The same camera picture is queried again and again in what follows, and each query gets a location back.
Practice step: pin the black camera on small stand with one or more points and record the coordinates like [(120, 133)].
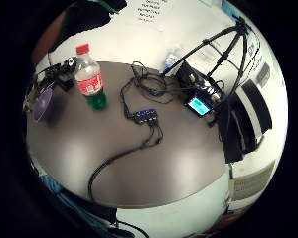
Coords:
[(58, 74)]

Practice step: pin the plastic bottle with red cap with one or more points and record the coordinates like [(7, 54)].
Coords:
[(89, 79)]

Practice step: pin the black device with lit screen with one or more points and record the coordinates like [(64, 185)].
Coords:
[(198, 91)]

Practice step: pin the clear water bottle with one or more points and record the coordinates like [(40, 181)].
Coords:
[(170, 59)]

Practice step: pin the the person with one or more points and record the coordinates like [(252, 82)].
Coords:
[(86, 15)]

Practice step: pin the black tripod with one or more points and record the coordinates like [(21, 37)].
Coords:
[(225, 49)]

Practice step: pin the black and white chair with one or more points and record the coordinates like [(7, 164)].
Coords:
[(245, 119)]

